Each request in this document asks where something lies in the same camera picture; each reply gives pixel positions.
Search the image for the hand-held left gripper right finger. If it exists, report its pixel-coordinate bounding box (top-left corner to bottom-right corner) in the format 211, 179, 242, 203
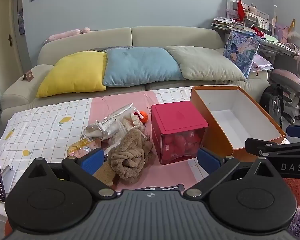
183, 147, 283, 197

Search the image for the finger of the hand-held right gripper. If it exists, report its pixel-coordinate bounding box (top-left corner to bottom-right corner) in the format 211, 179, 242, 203
244, 137, 300, 158
286, 125, 300, 139

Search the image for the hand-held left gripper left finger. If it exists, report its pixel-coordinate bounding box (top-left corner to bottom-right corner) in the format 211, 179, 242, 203
24, 148, 116, 198

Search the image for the yellow snack packet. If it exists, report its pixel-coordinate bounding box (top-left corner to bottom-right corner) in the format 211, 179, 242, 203
66, 139, 102, 159

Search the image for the tan cloth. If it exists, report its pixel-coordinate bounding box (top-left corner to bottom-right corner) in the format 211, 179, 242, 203
93, 164, 116, 187

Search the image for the brown towel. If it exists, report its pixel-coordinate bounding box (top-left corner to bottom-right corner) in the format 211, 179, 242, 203
107, 129, 157, 186

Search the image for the clear plastic bag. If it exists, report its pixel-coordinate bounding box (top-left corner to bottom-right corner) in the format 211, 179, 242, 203
104, 119, 132, 155

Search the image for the orange cardboard box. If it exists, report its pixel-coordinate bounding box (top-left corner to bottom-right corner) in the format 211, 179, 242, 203
189, 85, 287, 163

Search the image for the silver translucent pouch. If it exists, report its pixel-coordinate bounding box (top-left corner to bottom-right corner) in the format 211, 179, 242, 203
96, 103, 134, 134

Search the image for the white knitted scrunchie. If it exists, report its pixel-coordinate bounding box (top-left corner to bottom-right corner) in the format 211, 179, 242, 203
121, 112, 147, 133

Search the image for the red cushion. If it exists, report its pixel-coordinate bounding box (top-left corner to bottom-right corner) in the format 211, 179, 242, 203
282, 179, 300, 205

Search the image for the black backpack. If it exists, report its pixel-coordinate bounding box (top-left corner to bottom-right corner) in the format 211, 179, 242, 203
259, 84, 285, 128

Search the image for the red lidded clear box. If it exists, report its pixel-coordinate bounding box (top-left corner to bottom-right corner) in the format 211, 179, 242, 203
151, 101, 209, 165

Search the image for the pink office chair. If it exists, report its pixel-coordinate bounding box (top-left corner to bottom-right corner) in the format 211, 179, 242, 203
271, 47, 300, 124

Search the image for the printed checked tablecloth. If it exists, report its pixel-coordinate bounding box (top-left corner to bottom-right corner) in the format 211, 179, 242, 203
0, 86, 298, 215

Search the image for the purple clear folder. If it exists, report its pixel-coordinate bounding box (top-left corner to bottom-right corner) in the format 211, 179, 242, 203
251, 54, 275, 73

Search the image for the white phone stand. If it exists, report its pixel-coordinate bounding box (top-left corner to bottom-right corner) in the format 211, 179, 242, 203
0, 165, 15, 193

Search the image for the grey study desk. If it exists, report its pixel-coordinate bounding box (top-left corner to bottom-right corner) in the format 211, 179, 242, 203
252, 34, 300, 60

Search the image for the yellow pillow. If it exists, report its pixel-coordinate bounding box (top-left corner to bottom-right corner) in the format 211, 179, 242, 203
36, 51, 108, 98

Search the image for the anime printed pillow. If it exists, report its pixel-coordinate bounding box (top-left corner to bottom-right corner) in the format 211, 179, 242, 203
222, 31, 262, 79

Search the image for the grey-green pillow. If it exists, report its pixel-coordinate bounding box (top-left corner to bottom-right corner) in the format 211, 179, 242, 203
164, 45, 247, 82

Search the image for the purple unicorn plush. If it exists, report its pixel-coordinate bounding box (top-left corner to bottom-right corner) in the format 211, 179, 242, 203
275, 19, 300, 46

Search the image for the small red ornament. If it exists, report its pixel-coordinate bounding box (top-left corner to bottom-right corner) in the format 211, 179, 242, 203
252, 26, 265, 39

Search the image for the blue pillow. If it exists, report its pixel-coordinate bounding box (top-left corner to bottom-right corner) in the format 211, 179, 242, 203
102, 47, 187, 87

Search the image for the grey striped blanket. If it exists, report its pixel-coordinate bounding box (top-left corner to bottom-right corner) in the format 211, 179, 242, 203
86, 45, 138, 53

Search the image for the stack of papers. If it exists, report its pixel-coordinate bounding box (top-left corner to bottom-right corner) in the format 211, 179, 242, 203
211, 17, 237, 30

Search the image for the pink plush toy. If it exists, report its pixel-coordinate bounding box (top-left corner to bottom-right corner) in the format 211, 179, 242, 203
49, 27, 91, 41

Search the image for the red hanging ornament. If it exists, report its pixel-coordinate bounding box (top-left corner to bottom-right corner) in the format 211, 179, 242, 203
236, 0, 245, 22

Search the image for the beige fabric sofa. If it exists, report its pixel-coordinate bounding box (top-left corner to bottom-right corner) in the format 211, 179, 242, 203
0, 26, 270, 120

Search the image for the cream door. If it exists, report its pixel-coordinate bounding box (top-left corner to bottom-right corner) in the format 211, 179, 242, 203
0, 0, 24, 110

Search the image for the wall poster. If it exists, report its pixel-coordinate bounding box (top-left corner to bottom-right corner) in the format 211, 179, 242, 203
17, 0, 24, 35

